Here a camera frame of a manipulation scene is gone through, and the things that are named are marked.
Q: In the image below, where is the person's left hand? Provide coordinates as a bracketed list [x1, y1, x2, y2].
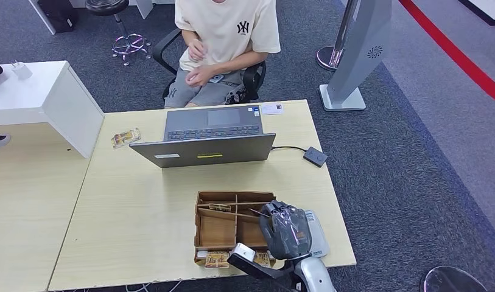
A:
[185, 65, 216, 88]

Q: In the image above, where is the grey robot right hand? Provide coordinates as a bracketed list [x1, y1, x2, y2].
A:
[258, 200, 314, 261]

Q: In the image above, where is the person's right hand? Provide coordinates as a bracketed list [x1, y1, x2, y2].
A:
[187, 38, 208, 62]

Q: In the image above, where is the white ID card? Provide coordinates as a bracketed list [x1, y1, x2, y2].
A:
[261, 103, 284, 116]

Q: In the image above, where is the person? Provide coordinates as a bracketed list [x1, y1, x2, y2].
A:
[163, 0, 281, 109]

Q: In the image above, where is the grey white card reader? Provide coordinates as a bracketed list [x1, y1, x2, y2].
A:
[303, 209, 331, 259]

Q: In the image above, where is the wooden card organizer box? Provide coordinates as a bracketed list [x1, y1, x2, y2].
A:
[194, 190, 278, 269]

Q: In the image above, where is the black office chair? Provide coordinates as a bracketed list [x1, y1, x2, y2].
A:
[152, 28, 267, 105]

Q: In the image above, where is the white desk panel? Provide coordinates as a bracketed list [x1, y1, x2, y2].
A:
[133, 0, 155, 20]
[28, 0, 58, 36]

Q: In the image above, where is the grey open laptop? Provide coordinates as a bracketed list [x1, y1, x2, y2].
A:
[129, 105, 276, 169]

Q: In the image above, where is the black square usb hub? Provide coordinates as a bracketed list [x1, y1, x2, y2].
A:
[303, 146, 329, 168]

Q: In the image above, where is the black stool chrome base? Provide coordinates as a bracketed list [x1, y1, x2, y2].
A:
[85, 0, 152, 67]

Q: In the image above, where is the black bag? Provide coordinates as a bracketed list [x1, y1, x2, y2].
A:
[37, 0, 79, 34]

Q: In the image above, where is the grey kiosk stand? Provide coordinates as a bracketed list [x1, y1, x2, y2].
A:
[318, 0, 392, 113]

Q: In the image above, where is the white desk cabinet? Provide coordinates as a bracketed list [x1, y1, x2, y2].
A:
[0, 60, 105, 159]

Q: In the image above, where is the round dark glossy stool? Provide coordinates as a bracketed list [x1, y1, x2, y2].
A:
[420, 265, 488, 292]

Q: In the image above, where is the white charger plug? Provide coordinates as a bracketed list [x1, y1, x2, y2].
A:
[12, 60, 33, 80]

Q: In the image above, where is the white counter black base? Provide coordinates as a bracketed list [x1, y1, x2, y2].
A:
[457, 0, 495, 27]

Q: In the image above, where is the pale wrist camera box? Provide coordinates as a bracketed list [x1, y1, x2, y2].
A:
[229, 242, 257, 265]

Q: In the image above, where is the black hub cable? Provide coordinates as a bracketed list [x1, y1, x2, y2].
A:
[270, 145, 309, 153]

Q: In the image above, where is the chrome stanchion post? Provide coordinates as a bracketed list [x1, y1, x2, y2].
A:
[316, 0, 359, 72]

